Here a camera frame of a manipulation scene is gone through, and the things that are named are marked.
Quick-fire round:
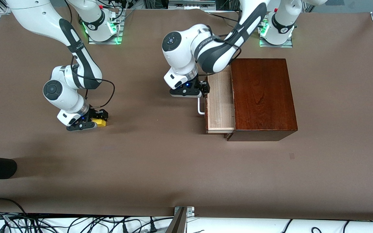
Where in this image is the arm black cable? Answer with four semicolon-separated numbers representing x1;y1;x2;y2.
71;55;115;109
206;28;243;63

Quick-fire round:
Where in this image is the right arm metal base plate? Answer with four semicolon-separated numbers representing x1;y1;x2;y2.
88;23;124;45

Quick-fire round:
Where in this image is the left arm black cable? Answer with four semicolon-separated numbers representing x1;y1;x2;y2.
206;28;243;63

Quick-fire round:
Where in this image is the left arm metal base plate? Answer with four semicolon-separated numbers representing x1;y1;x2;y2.
259;36;293;48

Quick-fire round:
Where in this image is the dark brown wooden cabinet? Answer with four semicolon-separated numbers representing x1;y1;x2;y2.
224;58;299;142

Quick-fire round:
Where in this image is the grey aluminium beam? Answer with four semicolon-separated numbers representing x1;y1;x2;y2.
164;207;187;233

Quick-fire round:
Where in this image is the wooden drawer with white handle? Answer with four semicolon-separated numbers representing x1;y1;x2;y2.
197;65;236;134

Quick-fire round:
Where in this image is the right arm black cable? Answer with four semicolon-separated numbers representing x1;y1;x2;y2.
71;55;115;109

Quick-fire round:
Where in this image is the silver metal frame bar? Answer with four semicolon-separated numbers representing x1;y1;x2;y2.
169;0;216;10

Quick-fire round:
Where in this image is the silver metal bracket plate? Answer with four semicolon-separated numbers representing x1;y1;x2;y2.
174;206;195;216

